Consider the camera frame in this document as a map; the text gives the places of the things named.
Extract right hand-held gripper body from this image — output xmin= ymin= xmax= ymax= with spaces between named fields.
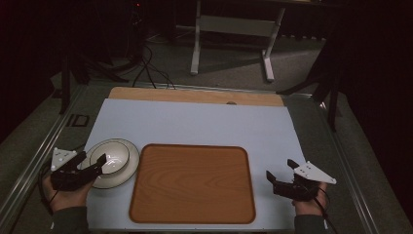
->
xmin=273 ymin=160 xmax=338 ymax=203

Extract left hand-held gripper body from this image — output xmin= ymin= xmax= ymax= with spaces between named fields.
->
xmin=50 ymin=146 xmax=95 ymax=192

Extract white bowl with dark rim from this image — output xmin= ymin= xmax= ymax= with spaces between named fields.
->
xmin=89 ymin=140 xmax=131 ymax=176

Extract white plate with dark rim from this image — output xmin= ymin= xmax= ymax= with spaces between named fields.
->
xmin=80 ymin=137 xmax=141 ymax=190

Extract person's right hand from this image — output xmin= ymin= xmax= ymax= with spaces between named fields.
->
xmin=291 ymin=181 xmax=329 ymax=216

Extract person's left hand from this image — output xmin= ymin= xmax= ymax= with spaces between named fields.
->
xmin=42 ymin=175 xmax=94 ymax=215

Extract black tripod stand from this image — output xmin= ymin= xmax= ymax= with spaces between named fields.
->
xmin=57 ymin=48 xmax=131 ymax=115
xmin=276 ymin=32 xmax=346 ymax=133

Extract wooden tray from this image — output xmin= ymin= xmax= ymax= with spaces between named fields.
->
xmin=129 ymin=143 xmax=257 ymax=225

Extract white table sheet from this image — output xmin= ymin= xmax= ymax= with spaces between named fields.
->
xmin=85 ymin=97 xmax=307 ymax=232

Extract white metal stand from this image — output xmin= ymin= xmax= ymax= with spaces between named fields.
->
xmin=190 ymin=0 xmax=286 ymax=83

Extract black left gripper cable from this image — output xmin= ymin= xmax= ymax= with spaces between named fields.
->
xmin=37 ymin=158 xmax=60 ymax=216

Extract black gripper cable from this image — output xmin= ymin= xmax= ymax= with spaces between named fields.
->
xmin=310 ymin=189 xmax=339 ymax=234
xmin=37 ymin=158 xmax=60 ymax=216

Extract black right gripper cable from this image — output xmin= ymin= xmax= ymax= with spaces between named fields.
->
xmin=310 ymin=189 xmax=339 ymax=234

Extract metal floor rail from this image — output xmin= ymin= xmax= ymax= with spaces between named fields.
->
xmin=311 ymin=94 xmax=382 ymax=234
xmin=0 ymin=85 xmax=88 ymax=226

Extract black rectangular floor frame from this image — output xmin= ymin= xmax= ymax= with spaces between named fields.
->
xmin=66 ymin=113 xmax=91 ymax=128

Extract black floor cables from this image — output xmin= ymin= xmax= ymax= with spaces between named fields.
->
xmin=131 ymin=44 xmax=176 ymax=91

